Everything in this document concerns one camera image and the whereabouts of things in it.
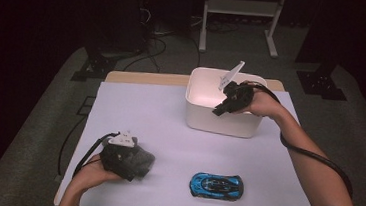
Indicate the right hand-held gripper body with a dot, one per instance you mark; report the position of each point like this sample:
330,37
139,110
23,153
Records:
237,94

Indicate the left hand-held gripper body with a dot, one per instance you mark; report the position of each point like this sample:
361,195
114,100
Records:
116,157

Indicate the white plastic bin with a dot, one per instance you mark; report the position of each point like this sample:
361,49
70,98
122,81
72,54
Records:
203,118

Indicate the grey fluffy cloth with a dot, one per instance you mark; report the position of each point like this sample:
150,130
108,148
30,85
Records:
142,161

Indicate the blue toy car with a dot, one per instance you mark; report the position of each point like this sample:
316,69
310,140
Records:
217,186

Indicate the person's left hand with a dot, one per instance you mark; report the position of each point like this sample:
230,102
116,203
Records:
96,174

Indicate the person's right hand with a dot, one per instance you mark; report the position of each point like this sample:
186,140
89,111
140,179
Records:
264,105

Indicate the black stand base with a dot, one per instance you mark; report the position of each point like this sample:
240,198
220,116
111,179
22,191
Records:
321,85
95,67

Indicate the white metal stand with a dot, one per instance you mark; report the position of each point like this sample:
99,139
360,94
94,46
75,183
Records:
241,7

